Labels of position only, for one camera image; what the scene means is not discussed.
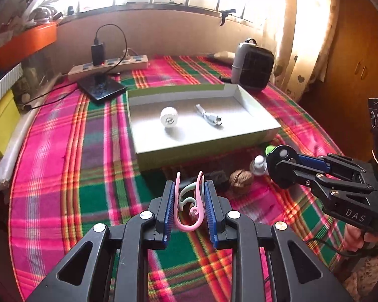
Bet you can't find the white cardboard box tray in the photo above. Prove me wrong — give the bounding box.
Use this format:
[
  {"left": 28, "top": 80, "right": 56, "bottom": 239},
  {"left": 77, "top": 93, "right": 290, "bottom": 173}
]
[{"left": 126, "top": 83, "right": 282, "bottom": 172}]

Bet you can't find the heart print curtain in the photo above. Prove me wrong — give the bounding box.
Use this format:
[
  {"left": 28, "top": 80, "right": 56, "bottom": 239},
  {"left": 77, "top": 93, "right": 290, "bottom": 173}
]
[{"left": 261, "top": 0, "right": 340, "bottom": 102}]

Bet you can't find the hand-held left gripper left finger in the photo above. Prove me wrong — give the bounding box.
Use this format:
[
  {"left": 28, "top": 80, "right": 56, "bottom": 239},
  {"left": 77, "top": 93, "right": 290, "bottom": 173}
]
[{"left": 25, "top": 180, "right": 177, "bottom": 302}]

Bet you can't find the white usb cable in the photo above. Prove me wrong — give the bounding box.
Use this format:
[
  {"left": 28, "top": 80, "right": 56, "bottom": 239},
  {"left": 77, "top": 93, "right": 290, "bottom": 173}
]
[{"left": 195, "top": 104, "right": 224, "bottom": 129}]

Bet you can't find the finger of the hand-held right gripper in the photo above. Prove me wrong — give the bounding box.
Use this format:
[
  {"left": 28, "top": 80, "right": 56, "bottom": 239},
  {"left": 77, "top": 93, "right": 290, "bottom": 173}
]
[
  {"left": 298, "top": 153, "right": 366, "bottom": 177},
  {"left": 272, "top": 160, "right": 377, "bottom": 197}
]

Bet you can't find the white ribbed box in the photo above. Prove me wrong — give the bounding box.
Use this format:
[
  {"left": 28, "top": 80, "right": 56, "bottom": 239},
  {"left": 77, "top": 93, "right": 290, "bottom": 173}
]
[{"left": 0, "top": 63, "right": 23, "bottom": 117}]

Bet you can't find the white clutter pile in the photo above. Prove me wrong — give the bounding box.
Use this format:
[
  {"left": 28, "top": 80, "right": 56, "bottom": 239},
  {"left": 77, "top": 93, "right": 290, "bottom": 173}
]
[{"left": 27, "top": 0, "right": 64, "bottom": 26}]

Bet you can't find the beige wrapped object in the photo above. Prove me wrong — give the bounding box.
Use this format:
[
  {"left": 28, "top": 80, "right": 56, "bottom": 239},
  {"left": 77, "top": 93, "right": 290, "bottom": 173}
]
[{"left": 207, "top": 51, "right": 237, "bottom": 65}]

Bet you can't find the grey portable heater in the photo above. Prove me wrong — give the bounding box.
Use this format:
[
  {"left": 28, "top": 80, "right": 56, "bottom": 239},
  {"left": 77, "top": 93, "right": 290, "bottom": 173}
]
[{"left": 231, "top": 39, "right": 275, "bottom": 93}]

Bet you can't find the black bike light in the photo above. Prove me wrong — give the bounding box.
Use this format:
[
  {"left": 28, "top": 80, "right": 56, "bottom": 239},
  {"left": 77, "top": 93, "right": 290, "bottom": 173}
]
[{"left": 207, "top": 170, "right": 229, "bottom": 192}]

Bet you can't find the black clip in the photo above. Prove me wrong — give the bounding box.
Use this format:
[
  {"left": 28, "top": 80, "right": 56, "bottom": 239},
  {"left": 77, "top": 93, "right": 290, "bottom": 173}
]
[{"left": 220, "top": 9, "right": 237, "bottom": 26}]

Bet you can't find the white ribbed roll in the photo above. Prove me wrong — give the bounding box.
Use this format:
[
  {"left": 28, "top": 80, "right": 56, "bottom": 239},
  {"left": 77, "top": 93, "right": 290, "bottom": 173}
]
[{"left": 160, "top": 107, "right": 179, "bottom": 129}]

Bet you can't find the person's right hand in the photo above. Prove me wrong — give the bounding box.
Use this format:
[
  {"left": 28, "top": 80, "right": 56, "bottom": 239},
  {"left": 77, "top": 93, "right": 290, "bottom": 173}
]
[{"left": 344, "top": 223, "right": 378, "bottom": 253}]

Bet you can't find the white power strip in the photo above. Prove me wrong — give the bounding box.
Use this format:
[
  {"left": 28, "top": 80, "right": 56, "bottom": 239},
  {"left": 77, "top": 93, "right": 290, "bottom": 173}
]
[{"left": 67, "top": 54, "right": 149, "bottom": 82}]

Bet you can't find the wooden cabinet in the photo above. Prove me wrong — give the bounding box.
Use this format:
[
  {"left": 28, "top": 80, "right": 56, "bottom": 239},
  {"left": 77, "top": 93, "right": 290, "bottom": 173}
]
[{"left": 302, "top": 0, "right": 378, "bottom": 152}]

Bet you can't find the black charger cable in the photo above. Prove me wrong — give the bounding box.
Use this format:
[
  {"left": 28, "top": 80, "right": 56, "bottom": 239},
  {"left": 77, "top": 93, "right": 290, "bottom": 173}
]
[{"left": 94, "top": 23, "right": 128, "bottom": 85}]

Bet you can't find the black charger adapter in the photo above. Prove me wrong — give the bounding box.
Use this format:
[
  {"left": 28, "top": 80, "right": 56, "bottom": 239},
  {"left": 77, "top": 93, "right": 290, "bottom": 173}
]
[{"left": 91, "top": 39, "right": 106, "bottom": 66}]

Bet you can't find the yellow box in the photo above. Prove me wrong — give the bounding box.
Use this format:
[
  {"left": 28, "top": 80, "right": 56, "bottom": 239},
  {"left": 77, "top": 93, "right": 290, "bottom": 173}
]
[{"left": 0, "top": 89, "right": 21, "bottom": 160}]

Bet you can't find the pink silicone ear hook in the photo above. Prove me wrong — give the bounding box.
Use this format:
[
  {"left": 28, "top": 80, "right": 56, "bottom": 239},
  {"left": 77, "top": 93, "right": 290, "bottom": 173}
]
[{"left": 175, "top": 170, "right": 206, "bottom": 233}]

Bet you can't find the thin black cable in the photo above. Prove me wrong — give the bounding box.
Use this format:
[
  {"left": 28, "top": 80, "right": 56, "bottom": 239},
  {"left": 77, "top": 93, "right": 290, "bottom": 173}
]
[{"left": 305, "top": 238, "right": 366, "bottom": 257}]

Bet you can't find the black smartphone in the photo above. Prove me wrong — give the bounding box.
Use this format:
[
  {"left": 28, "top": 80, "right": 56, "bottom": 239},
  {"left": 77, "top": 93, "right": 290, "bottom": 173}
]
[{"left": 76, "top": 75, "right": 127, "bottom": 103}]

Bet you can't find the black round disc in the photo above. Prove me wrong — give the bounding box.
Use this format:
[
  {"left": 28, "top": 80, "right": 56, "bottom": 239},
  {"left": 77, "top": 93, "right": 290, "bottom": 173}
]
[{"left": 266, "top": 145, "right": 298, "bottom": 173}]

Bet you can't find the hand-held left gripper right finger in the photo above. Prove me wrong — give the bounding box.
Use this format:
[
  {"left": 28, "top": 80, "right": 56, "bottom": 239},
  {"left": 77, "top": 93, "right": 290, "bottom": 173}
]
[{"left": 204, "top": 179, "right": 350, "bottom": 302}]

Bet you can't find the plaid cloth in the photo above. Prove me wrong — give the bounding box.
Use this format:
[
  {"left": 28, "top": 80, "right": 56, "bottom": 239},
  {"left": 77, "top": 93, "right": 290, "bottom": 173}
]
[{"left": 8, "top": 55, "right": 353, "bottom": 302}]

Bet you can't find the brown walnut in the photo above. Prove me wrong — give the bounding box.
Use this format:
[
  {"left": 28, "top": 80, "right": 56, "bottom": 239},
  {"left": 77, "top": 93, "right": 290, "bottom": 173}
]
[{"left": 229, "top": 169, "right": 254, "bottom": 192}]

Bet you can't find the orange box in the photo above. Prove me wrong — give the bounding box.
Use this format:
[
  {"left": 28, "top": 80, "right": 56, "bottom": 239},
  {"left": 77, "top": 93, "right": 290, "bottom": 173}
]
[{"left": 0, "top": 22, "right": 57, "bottom": 67}]

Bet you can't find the person's right forearm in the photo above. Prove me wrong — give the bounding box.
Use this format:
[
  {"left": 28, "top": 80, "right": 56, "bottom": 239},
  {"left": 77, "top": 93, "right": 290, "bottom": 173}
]
[{"left": 337, "top": 247, "right": 378, "bottom": 302}]

